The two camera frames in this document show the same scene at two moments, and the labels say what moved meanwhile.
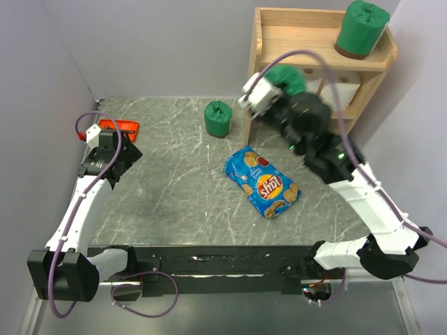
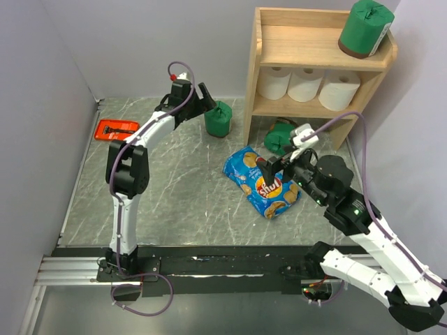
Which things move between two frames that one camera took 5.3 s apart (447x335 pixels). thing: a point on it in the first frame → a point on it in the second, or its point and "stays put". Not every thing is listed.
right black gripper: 285,98 → 268,169
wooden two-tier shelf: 304,38 stays put
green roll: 292,79 → 276,140
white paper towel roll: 339,88 stays put
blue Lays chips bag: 270,190 stays put
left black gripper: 130,154 → 203,105
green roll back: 217,116 stays put
